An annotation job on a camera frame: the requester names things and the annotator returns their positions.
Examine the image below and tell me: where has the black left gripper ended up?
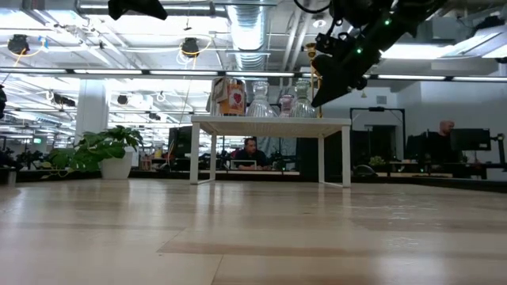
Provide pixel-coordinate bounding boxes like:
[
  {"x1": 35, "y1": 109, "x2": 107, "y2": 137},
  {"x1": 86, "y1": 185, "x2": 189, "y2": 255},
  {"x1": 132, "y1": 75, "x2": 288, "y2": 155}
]
[{"x1": 107, "y1": 0, "x2": 169, "y2": 21}]

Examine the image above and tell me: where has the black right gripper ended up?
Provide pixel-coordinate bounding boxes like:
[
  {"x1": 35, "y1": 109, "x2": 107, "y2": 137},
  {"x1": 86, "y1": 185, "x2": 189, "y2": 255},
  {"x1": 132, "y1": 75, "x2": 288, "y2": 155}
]
[{"x1": 311, "y1": 23, "x2": 391, "y2": 107}]

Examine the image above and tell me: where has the tall gold candlestick holder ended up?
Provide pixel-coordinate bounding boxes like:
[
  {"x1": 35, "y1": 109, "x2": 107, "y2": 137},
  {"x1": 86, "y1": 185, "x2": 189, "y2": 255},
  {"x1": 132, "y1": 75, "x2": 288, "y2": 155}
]
[{"x1": 304, "y1": 42, "x2": 324, "y2": 119}]

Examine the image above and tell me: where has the clear glass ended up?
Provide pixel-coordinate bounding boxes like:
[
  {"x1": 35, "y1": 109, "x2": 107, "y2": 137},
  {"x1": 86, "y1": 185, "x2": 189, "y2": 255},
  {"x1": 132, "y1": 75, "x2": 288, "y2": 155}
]
[{"x1": 290, "y1": 78, "x2": 319, "y2": 119}]

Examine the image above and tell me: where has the pink ribbed glass candle holder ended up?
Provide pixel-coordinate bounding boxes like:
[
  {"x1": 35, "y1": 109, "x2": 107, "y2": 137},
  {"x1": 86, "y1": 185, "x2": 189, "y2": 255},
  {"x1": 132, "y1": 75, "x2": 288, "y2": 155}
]
[{"x1": 278, "y1": 93, "x2": 296, "y2": 119}]

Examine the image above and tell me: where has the clear ribbed glass candle holder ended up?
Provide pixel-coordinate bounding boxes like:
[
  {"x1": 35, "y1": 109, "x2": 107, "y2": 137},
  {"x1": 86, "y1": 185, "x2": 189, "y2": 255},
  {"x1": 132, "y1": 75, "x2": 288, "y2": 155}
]
[{"x1": 246, "y1": 80, "x2": 278, "y2": 118}]

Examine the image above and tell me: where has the glass candle jar silver lid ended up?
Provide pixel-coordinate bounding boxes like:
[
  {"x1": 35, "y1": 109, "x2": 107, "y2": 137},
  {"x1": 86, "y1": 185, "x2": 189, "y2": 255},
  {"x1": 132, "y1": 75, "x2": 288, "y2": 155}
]
[{"x1": 208, "y1": 77, "x2": 247, "y2": 117}]

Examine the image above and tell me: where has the small white table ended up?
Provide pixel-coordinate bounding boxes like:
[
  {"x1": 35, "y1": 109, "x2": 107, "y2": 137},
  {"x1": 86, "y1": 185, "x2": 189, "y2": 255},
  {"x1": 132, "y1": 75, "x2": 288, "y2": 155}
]
[{"x1": 190, "y1": 115, "x2": 353, "y2": 188}]

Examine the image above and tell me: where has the black ceiling-mounted device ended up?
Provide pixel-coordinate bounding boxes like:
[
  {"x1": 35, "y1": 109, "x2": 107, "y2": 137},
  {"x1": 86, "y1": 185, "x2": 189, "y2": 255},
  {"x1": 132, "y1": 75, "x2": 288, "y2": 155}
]
[
  {"x1": 7, "y1": 33, "x2": 31, "y2": 55},
  {"x1": 181, "y1": 36, "x2": 200, "y2": 59}
]

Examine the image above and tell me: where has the long ceiling light bar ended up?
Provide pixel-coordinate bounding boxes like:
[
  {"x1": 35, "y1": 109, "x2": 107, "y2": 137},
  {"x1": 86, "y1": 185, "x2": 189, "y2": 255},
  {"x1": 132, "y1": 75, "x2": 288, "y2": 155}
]
[{"x1": 0, "y1": 66, "x2": 507, "y2": 82}]

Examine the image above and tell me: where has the rectangular ceiling light panel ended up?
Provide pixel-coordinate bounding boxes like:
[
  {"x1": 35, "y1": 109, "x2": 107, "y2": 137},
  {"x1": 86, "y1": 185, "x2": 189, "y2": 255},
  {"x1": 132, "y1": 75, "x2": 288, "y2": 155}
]
[{"x1": 379, "y1": 42, "x2": 444, "y2": 60}]

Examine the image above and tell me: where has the black office chair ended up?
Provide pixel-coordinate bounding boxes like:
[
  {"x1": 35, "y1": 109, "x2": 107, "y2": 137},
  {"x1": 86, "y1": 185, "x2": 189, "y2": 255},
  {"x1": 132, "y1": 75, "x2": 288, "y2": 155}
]
[{"x1": 352, "y1": 164, "x2": 377, "y2": 178}]

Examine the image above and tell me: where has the white building column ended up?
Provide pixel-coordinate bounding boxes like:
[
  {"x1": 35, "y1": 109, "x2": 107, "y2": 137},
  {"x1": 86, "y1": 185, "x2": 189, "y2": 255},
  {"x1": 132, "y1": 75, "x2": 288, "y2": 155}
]
[{"x1": 74, "y1": 78, "x2": 109, "y2": 138}]

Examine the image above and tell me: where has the person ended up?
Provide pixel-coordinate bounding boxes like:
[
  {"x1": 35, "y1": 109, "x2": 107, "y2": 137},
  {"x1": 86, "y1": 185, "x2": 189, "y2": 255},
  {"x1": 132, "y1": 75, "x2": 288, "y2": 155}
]
[
  {"x1": 425, "y1": 120, "x2": 463, "y2": 163},
  {"x1": 233, "y1": 137, "x2": 273, "y2": 171}
]

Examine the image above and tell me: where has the black screen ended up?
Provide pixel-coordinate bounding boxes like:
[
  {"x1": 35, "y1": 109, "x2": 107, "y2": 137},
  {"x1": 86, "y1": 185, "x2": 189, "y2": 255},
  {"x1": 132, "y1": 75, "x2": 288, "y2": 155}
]
[{"x1": 168, "y1": 125, "x2": 194, "y2": 159}]

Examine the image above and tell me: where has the green plant in white pot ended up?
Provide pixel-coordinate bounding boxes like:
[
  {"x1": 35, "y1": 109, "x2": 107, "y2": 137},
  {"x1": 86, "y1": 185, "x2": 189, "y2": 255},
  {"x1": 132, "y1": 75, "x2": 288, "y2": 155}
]
[{"x1": 41, "y1": 125, "x2": 144, "y2": 181}]

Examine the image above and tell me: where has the black office monitor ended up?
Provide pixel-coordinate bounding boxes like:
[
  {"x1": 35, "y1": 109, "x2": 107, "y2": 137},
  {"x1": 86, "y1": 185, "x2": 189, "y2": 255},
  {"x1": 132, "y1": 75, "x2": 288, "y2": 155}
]
[{"x1": 451, "y1": 128, "x2": 492, "y2": 151}]

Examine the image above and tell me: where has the black metal gantry frame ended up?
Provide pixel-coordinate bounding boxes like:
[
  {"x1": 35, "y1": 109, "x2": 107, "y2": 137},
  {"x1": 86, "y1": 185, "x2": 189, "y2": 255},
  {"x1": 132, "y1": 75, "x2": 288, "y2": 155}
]
[{"x1": 350, "y1": 106, "x2": 407, "y2": 159}]

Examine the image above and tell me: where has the silver corrugated air duct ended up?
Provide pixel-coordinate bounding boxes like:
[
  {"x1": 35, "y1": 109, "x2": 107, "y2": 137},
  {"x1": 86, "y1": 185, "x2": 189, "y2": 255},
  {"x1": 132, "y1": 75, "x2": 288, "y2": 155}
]
[{"x1": 227, "y1": 0, "x2": 270, "y2": 116}]

